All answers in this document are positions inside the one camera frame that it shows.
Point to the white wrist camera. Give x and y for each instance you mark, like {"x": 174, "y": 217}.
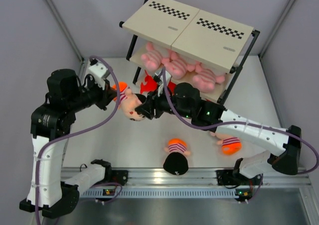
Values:
{"x": 160, "y": 77}
{"x": 100, "y": 73}

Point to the boy doll black hair back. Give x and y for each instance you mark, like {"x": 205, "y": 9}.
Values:
{"x": 176, "y": 162}

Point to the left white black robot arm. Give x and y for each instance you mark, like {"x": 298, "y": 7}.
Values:
{"x": 49, "y": 196}

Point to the boy doll near shelf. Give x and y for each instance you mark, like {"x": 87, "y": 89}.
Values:
{"x": 229, "y": 144}

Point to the pink striped frog plush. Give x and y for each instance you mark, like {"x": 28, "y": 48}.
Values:
{"x": 155, "y": 56}
{"x": 206, "y": 78}
{"x": 178, "y": 65}

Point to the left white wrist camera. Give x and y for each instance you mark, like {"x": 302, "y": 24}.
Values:
{"x": 100, "y": 73}

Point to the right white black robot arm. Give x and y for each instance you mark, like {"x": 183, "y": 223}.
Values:
{"x": 282, "y": 147}

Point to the boy doll face up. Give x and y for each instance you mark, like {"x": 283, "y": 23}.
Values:
{"x": 129, "y": 101}

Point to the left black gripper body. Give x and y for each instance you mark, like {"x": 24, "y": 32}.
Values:
{"x": 100, "y": 95}

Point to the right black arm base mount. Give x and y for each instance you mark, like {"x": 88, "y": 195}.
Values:
{"x": 231, "y": 180}

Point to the red whale plush leftmost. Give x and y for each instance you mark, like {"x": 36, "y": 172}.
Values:
{"x": 147, "y": 84}

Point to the grey slotted cable duct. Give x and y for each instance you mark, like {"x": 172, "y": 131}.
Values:
{"x": 102, "y": 193}

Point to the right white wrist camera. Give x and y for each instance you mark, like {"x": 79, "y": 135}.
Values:
{"x": 160, "y": 77}

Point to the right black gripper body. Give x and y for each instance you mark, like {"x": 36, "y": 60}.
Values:
{"x": 158, "y": 105}

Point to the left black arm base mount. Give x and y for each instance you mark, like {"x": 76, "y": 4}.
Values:
{"x": 116, "y": 176}

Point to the red whale plush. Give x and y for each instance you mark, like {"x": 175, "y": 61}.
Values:
{"x": 171, "y": 87}
{"x": 147, "y": 84}

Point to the beige three-tier shelf black frame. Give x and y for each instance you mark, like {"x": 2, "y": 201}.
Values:
{"x": 210, "y": 39}

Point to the aluminium rail base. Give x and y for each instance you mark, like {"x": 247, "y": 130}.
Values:
{"x": 204, "y": 177}

